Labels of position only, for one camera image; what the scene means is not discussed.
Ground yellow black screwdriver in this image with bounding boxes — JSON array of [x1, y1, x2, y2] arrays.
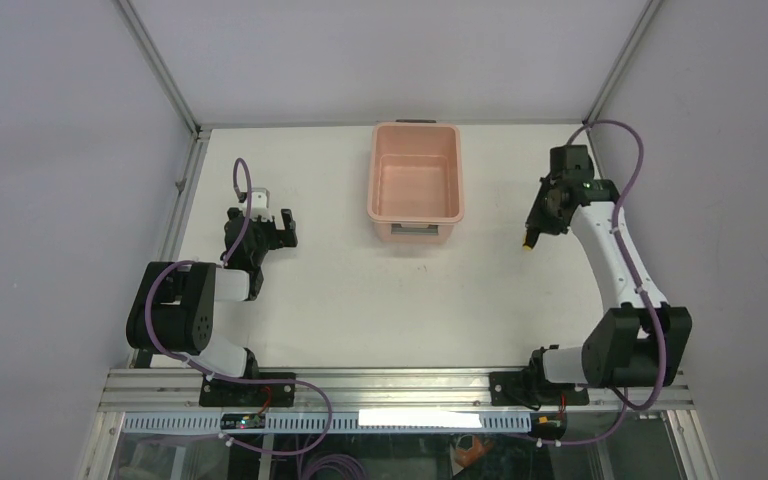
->
[[522, 230, 539, 251]]

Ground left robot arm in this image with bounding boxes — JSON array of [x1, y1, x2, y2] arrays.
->
[[126, 207, 298, 406]]

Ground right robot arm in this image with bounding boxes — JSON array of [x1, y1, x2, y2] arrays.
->
[[524, 145, 692, 405]]

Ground pink plastic bin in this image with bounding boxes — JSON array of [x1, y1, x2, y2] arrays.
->
[[367, 120, 465, 245]]

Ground orange object under table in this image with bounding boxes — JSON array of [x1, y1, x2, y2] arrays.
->
[[451, 435, 494, 468]]

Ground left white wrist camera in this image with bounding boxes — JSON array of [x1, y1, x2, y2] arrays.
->
[[246, 188, 274, 222]]

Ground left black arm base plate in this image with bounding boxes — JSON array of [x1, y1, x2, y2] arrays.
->
[[198, 371, 297, 408]]

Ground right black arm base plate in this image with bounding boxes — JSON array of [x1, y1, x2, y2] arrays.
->
[[488, 369, 590, 410]]

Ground white slotted cable duct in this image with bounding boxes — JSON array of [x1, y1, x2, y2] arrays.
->
[[123, 409, 532, 436]]

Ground aluminium mounting rail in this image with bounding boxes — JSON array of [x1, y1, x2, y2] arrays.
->
[[97, 367, 696, 412]]

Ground coiled purple cable below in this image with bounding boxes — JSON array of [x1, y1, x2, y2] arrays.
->
[[299, 454, 369, 480]]

